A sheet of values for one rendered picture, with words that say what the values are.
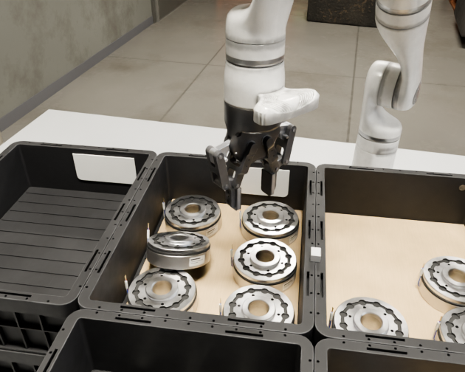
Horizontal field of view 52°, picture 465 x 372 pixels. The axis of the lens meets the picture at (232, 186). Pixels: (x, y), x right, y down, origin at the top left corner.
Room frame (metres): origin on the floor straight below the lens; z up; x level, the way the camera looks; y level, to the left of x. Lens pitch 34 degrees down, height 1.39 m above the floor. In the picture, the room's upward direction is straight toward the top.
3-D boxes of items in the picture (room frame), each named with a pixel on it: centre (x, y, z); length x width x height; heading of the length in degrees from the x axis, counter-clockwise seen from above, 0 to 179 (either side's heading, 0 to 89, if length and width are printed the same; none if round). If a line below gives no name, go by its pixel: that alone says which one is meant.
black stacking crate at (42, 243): (0.64, 0.32, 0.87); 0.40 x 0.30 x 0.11; 171
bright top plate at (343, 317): (0.45, -0.19, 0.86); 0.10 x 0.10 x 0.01
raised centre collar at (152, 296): (0.51, 0.11, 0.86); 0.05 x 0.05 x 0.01
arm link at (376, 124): (0.96, -0.33, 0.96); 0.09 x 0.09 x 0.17; 60
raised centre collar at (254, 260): (0.58, -0.05, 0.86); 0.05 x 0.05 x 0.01
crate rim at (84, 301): (0.59, 0.02, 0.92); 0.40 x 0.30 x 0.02; 171
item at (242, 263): (0.58, -0.05, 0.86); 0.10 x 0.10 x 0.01
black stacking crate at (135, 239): (0.59, 0.02, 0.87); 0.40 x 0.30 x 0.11; 171
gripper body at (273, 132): (0.56, -0.03, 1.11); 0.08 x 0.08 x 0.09
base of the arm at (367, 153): (0.96, -0.33, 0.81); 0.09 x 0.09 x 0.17; 81
